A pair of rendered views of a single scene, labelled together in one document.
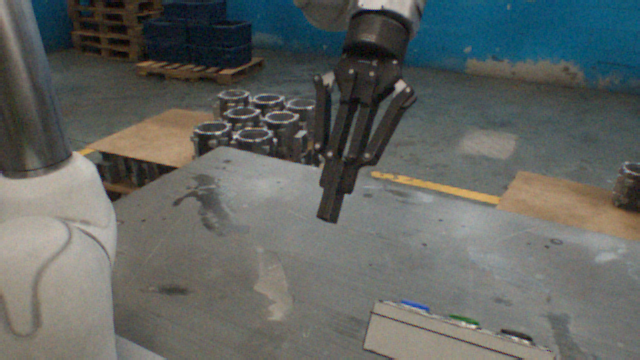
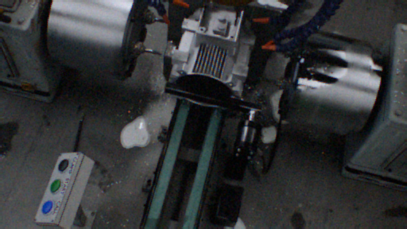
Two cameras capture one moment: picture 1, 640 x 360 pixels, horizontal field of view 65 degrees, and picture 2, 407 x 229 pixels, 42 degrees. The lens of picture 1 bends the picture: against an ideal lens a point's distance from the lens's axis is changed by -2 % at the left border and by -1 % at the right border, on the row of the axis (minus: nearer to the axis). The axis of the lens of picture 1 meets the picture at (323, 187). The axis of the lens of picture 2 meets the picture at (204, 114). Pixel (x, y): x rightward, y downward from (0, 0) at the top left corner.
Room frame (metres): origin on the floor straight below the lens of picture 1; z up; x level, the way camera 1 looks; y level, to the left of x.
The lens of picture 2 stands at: (0.25, 0.29, 2.21)
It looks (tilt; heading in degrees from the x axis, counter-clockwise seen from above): 63 degrees down; 248
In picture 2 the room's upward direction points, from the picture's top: 10 degrees clockwise
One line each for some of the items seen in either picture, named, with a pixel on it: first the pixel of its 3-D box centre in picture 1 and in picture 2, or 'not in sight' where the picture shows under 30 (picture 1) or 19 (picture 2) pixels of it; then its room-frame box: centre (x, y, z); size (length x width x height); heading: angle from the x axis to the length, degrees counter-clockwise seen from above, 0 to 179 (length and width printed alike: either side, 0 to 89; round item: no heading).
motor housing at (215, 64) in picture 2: not in sight; (212, 59); (-0.04, -0.43, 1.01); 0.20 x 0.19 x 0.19; 64
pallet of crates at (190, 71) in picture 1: (198, 36); not in sight; (5.75, 1.39, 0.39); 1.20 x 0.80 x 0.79; 69
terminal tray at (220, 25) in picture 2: not in sight; (219, 26); (-0.06, -0.47, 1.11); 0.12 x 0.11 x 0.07; 64
